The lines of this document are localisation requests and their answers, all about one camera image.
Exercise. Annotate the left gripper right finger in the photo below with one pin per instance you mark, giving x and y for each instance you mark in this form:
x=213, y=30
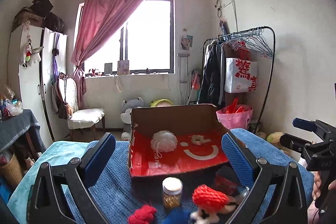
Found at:
x=276, y=193

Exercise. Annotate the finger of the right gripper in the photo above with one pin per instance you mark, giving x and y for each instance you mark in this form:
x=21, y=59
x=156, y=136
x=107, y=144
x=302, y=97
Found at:
x=297, y=144
x=323, y=130

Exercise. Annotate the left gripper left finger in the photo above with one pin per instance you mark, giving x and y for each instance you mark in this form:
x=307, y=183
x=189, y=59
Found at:
x=48, y=202

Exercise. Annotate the red net doll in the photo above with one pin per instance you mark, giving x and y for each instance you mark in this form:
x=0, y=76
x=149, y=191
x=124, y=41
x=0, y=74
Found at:
x=210, y=203

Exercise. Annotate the red yarn ball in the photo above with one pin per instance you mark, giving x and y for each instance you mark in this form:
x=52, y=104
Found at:
x=143, y=215

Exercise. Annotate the person right hand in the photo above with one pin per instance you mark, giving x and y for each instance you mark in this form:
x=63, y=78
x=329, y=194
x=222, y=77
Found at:
x=317, y=184

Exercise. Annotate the dark patterned square box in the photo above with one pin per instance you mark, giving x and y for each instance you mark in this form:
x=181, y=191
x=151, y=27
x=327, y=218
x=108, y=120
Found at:
x=226, y=181

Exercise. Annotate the wicker basket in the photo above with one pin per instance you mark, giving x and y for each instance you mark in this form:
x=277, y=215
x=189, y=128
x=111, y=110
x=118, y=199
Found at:
x=12, y=172

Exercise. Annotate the blue knitted blanket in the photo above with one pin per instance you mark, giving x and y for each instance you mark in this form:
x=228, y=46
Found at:
x=118, y=196

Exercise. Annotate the light blue towel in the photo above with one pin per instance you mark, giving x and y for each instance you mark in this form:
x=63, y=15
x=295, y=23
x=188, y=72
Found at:
x=59, y=153

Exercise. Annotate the pink plastic bag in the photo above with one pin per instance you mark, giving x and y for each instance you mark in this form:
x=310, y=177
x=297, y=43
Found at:
x=235, y=115

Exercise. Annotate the beige fluffy scrunchie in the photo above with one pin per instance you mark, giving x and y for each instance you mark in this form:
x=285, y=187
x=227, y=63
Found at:
x=198, y=139

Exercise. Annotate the dark cloth side table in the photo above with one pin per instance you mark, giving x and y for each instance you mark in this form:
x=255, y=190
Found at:
x=25, y=125

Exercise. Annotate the cardboard box red inside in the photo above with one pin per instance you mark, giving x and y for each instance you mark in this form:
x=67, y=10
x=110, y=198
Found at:
x=183, y=122

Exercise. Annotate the glass jar golden capsules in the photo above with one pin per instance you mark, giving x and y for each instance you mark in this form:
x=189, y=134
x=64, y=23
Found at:
x=172, y=188

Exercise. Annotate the white red paper bag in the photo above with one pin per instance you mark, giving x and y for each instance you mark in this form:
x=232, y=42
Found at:
x=241, y=73

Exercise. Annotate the dark hanging clothes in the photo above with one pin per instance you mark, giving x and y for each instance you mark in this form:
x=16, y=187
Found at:
x=214, y=76

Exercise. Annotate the chair with white cover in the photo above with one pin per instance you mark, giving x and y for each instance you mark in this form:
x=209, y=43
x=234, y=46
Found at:
x=77, y=119

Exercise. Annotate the white mesh bath pouf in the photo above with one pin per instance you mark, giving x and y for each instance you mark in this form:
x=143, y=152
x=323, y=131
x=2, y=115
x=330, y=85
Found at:
x=164, y=141

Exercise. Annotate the black clothes rack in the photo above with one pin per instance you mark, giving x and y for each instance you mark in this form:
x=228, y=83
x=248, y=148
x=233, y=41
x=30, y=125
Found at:
x=265, y=70

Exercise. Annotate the grey plush toy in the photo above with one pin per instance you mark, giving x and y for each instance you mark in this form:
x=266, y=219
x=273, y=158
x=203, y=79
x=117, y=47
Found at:
x=125, y=116

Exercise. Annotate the yellow green plush toy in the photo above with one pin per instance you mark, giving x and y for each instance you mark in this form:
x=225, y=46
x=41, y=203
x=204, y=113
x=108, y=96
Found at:
x=161, y=103

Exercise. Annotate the crutch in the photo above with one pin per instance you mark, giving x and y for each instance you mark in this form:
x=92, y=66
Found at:
x=183, y=75

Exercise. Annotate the hanging doll toy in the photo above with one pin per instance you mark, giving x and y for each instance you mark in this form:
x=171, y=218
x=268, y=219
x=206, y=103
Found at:
x=29, y=55

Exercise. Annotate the white wardrobe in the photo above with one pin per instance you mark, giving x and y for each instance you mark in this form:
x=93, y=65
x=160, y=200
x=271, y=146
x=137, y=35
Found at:
x=33, y=85

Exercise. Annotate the window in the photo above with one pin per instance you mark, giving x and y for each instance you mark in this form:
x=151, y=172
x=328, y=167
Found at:
x=145, y=42

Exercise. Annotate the bags atop wardrobe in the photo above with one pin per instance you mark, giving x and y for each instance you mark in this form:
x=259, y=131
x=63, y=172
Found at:
x=39, y=14

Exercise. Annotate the pink curtain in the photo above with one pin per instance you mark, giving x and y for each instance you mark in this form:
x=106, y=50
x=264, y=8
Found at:
x=100, y=19

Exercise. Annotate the blue wire hangers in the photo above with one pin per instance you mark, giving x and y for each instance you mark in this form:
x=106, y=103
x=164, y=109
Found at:
x=252, y=40

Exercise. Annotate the wall photo poster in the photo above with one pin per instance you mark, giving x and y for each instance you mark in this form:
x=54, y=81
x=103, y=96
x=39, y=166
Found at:
x=186, y=42

